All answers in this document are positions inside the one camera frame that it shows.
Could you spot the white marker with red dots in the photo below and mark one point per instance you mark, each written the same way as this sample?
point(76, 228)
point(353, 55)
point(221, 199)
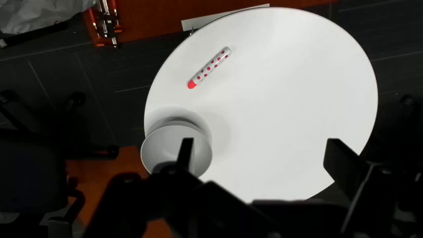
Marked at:
point(207, 67)

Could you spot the grey bowl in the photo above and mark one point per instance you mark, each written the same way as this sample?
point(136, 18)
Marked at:
point(162, 145)

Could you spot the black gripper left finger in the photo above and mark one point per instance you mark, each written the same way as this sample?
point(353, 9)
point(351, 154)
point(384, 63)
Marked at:
point(185, 152)

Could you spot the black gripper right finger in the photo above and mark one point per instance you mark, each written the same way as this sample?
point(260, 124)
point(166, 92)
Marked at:
point(350, 172)

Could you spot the orange clamp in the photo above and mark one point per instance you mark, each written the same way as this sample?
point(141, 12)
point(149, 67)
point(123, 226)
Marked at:
point(103, 17)

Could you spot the round white table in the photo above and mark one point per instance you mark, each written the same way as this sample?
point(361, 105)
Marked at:
point(292, 80)

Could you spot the white plastic bag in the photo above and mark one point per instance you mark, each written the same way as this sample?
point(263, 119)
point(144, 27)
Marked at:
point(22, 16)

